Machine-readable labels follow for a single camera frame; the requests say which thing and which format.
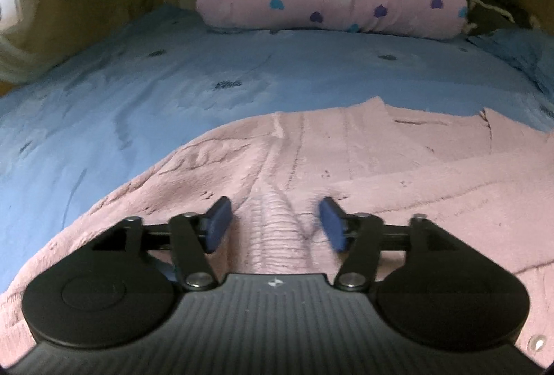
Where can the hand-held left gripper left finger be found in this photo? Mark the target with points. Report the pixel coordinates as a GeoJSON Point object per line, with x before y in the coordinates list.
{"type": "Point", "coordinates": [218, 223]}

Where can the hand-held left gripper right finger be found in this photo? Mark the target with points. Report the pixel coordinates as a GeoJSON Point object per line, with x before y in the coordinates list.
{"type": "Point", "coordinates": [331, 223]}

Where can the pink fleece garment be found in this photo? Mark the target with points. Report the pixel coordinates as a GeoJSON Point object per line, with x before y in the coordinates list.
{"type": "Point", "coordinates": [368, 167]}

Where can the blue bed sheet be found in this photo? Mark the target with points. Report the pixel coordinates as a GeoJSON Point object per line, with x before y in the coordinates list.
{"type": "Point", "coordinates": [130, 98]}

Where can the dark cloth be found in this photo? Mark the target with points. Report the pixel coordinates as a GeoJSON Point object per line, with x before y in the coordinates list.
{"type": "Point", "coordinates": [497, 9]}

